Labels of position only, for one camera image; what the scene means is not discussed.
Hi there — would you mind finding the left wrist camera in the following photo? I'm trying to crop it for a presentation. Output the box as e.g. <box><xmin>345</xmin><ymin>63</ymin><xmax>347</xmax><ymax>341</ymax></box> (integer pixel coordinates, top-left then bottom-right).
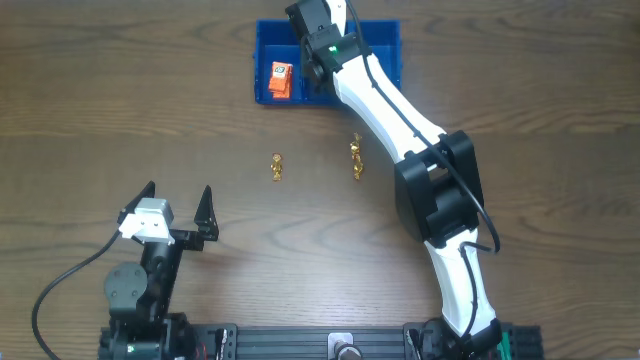
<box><xmin>118</xmin><ymin>197</ymin><xmax>176</xmax><ymax>246</ymax></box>

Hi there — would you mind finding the mounting rail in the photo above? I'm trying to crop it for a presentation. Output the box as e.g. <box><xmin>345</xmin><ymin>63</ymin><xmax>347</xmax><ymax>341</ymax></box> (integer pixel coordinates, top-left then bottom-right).
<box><xmin>98</xmin><ymin>323</ymin><xmax>544</xmax><ymax>360</ymax></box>

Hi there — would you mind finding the blue tray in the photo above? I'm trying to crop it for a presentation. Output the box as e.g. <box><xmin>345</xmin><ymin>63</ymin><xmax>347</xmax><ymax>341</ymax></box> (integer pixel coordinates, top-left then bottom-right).
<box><xmin>253</xmin><ymin>18</ymin><xmax>403</xmax><ymax>107</ymax></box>

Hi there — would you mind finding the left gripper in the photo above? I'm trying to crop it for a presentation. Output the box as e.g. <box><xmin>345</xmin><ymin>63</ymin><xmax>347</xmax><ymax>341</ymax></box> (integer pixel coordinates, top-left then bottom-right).
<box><xmin>117</xmin><ymin>180</ymin><xmax>220</xmax><ymax>253</ymax></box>

